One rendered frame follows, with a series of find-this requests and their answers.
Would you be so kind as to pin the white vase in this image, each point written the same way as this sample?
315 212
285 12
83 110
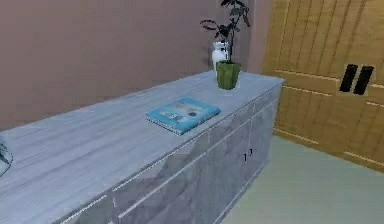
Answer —
218 55

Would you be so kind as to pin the blue book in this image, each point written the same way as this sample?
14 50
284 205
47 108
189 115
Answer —
182 115

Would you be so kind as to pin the wooden slatted door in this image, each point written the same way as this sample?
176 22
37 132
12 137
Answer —
330 83

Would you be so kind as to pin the grey chest of drawers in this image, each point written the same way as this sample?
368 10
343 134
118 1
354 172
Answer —
100 146

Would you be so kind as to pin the house plant in green pot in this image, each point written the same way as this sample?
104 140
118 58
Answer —
228 74

